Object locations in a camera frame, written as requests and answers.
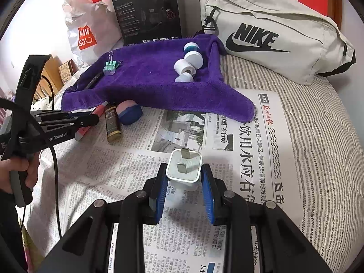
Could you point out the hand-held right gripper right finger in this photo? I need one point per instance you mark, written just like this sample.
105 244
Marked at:
209 196

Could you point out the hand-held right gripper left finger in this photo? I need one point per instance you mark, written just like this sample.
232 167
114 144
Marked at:
160 193

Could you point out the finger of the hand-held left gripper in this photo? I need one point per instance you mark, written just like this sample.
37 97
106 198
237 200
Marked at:
71 119

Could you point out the pink tube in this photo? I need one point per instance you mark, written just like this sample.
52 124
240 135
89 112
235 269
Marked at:
82 133

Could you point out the white charger plug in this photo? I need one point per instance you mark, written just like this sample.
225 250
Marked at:
182 173

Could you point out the green binder clip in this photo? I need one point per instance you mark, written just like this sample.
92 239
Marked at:
111 64

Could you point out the white roll front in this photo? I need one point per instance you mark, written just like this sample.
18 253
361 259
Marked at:
184 77

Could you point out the white tape roll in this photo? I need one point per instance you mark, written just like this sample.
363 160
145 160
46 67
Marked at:
184 67

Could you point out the white round bottle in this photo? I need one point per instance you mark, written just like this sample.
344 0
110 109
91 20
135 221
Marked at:
194 59

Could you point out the blue and white bottle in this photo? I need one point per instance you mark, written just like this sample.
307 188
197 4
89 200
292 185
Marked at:
191 47

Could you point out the person's left forearm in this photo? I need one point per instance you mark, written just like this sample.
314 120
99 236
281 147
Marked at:
5 219

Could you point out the person's left hand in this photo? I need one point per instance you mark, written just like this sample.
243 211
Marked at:
32 170

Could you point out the black and gold bottle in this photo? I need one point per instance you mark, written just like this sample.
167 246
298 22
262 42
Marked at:
112 125

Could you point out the patterned notebook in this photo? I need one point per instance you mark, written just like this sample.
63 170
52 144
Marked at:
66 71

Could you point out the wooden headboard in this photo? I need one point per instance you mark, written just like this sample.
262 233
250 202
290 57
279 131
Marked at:
49 71

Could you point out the newspaper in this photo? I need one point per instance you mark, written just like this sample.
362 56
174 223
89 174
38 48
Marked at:
241 148

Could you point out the pink blue round container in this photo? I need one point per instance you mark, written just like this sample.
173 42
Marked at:
129 115

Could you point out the purple towel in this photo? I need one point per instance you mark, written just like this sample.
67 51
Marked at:
159 91

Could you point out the white plastic shopping bag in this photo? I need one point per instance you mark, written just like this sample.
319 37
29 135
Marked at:
93 20

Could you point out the black product box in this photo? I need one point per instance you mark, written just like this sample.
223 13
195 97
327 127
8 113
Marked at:
136 20

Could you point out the grey waist bag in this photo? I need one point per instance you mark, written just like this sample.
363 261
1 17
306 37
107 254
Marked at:
298 28

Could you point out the wooden door frame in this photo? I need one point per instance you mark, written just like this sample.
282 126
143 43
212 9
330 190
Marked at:
335 5

